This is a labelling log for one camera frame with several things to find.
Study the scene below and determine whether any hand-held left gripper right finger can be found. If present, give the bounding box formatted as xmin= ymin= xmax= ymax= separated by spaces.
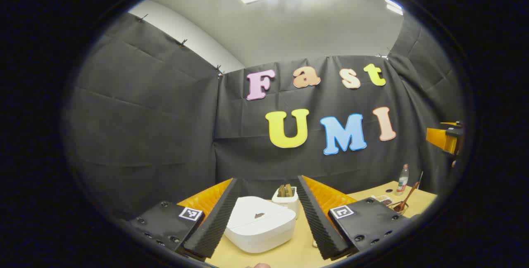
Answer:
xmin=297 ymin=176 xmax=413 ymax=260

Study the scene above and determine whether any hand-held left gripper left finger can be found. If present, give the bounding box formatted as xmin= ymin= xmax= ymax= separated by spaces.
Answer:
xmin=124 ymin=178 xmax=241 ymax=259

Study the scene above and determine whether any white rice cooker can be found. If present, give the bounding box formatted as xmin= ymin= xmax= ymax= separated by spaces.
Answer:
xmin=224 ymin=196 xmax=297 ymax=254

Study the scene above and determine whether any brown wooden spoon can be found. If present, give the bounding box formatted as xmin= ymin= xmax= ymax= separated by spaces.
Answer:
xmin=396 ymin=181 xmax=420 ymax=212

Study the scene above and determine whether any white toaster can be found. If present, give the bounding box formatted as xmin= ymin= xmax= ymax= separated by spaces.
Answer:
xmin=272 ymin=185 xmax=299 ymax=219

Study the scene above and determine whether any clear plastic water bottle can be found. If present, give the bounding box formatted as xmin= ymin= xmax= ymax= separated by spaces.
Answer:
xmin=397 ymin=164 xmax=410 ymax=195

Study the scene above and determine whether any small ceiling light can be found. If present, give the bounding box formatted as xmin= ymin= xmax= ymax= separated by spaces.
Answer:
xmin=384 ymin=0 xmax=403 ymax=16

